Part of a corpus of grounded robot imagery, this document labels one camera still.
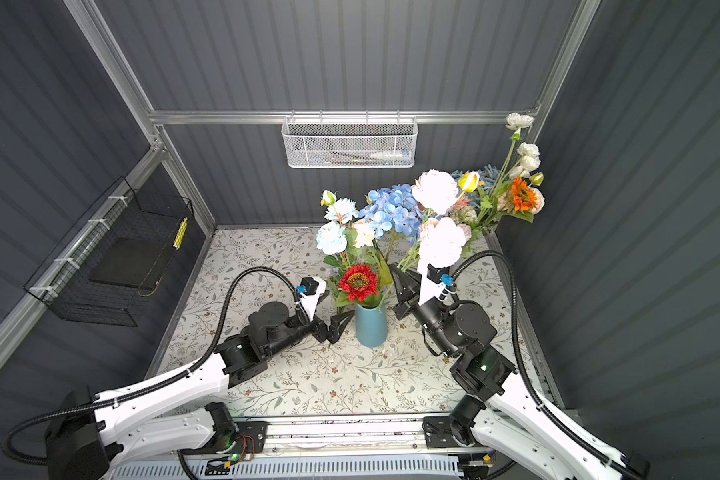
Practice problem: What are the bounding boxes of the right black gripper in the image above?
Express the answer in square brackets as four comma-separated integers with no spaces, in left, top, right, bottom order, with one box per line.
[393,261,457,359]

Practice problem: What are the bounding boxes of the blue ceramic vase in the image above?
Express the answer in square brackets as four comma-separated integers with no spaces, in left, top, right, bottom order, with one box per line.
[355,301,388,348]

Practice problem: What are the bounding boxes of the red gerbera flower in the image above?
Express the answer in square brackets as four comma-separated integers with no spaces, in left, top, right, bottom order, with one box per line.
[338,264,379,303]

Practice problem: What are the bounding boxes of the pink peony stem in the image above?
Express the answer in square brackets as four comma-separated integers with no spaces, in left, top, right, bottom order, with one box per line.
[397,169,480,273]

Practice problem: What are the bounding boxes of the blue hydrangea flower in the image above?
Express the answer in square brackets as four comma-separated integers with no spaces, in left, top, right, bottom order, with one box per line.
[352,184,424,271]

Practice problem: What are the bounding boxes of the pale blue white flower stem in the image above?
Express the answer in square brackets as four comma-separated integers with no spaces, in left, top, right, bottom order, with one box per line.
[316,190,358,270]

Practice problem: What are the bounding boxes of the peach rose stem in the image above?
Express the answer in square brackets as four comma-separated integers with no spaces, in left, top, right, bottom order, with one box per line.
[497,177,545,218]

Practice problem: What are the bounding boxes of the blue rose bouquet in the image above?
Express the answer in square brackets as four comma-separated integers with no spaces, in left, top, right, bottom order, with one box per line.
[451,165,499,200]

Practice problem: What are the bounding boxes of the orange gerbera flower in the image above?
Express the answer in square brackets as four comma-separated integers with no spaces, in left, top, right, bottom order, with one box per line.
[507,178,539,222]

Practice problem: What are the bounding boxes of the white ranunculus stem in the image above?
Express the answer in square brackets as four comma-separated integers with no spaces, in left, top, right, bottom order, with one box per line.
[478,113,544,225]

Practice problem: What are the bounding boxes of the cream rose stem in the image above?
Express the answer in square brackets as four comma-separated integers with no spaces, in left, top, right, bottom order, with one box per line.
[352,219,376,248]

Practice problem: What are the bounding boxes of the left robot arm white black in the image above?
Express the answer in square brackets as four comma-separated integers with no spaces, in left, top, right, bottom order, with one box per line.
[45,302,354,479]

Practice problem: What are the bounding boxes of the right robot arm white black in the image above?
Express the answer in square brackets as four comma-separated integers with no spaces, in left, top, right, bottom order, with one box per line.
[390,266,650,479]

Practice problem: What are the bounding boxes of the marker pen in basket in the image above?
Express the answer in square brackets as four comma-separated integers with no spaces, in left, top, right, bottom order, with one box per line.
[330,150,414,165]

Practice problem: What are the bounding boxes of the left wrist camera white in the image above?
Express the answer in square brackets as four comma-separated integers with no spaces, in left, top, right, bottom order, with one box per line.
[296,276,327,323]

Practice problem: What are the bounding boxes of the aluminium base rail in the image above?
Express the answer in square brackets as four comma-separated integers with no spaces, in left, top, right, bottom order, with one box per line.
[107,413,601,480]

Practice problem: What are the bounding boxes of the white wire mesh basket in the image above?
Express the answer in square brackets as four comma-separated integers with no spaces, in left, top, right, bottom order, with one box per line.
[281,117,419,169]

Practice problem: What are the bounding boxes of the black wire basket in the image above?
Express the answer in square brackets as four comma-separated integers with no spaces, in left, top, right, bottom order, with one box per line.
[24,181,194,327]

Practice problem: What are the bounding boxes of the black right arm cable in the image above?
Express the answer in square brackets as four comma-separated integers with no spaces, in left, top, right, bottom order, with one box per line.
[449,250,640,480]

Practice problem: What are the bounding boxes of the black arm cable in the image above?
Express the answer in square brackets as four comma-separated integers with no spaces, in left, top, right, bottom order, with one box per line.
[1,266,304,466]
[449,250,640,480]

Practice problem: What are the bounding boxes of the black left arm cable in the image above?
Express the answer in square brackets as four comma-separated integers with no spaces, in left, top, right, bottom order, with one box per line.
[1,266,304,466]

